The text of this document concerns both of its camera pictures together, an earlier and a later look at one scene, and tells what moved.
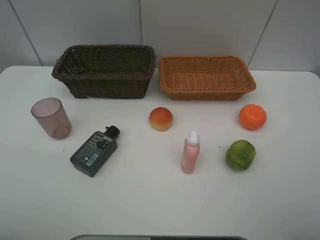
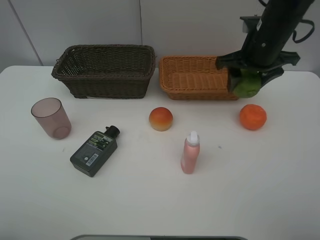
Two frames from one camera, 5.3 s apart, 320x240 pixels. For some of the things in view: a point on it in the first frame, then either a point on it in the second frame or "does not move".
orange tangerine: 253,117 does not move
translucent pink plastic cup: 50,112 does not move
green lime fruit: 240,154 → 249,83
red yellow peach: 161,119 does not move
